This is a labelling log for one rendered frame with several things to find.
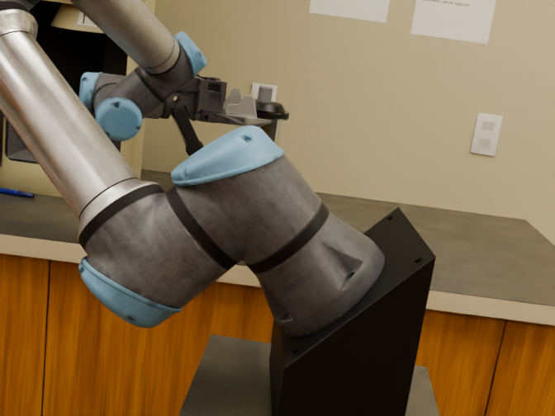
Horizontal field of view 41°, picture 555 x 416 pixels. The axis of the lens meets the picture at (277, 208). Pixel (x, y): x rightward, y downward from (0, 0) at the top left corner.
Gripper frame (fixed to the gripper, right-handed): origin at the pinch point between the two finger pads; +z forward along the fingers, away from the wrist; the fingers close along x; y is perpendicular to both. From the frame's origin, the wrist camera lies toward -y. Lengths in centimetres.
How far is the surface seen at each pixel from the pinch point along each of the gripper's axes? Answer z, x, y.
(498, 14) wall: 74, 33, 30
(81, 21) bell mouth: -33.9, 28.8, 13.5
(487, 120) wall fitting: 77, 31, 2
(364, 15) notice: 41, 45, 25
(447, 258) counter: 44, -10, -25
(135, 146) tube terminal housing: -20.6, 23.3, -12.0
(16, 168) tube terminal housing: -45, 31, -21
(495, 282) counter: 47, -25, -25
